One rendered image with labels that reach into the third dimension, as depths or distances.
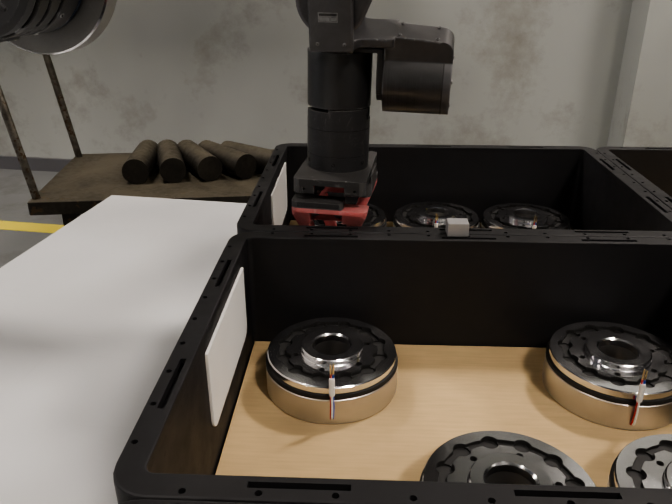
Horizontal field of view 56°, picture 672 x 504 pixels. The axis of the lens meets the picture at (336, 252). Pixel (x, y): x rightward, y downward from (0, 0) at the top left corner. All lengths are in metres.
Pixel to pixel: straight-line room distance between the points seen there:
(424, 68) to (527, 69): 2.92
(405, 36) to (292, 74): 3.01
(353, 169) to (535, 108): 2.95
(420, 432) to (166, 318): 0.50
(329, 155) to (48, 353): 0.46
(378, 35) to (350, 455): 0.33
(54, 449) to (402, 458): 0.38
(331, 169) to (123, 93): 3.38
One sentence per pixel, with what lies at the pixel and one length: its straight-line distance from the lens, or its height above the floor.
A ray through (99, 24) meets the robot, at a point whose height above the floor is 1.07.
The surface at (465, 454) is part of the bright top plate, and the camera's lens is 0.42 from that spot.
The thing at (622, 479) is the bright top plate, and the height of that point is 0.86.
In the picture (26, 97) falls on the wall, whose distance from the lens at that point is 4.25.
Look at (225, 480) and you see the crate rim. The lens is 0.30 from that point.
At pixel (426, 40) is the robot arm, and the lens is 0.54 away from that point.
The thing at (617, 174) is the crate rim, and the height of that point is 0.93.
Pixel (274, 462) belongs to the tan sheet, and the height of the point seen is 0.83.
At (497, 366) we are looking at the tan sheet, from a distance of 0.56.
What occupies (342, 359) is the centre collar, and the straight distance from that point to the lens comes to 0.48.
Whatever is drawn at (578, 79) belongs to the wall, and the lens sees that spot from 3.50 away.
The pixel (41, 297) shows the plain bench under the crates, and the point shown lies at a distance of 1.01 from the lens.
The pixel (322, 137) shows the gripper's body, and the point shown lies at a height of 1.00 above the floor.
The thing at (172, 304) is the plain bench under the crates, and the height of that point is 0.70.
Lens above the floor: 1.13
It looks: 24 degrees down
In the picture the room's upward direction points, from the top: straight up
